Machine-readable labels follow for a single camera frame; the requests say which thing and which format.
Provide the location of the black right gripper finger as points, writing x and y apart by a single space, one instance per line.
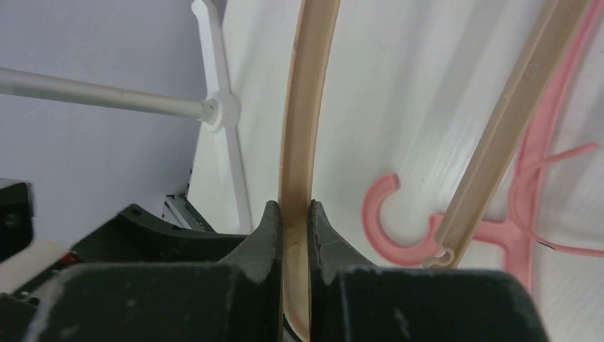
330 257

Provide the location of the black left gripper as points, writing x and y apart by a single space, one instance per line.
254 303

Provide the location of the pink plastic hanger lowest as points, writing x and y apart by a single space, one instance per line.
498 198

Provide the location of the white left rack post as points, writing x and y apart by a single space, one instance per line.
33 85

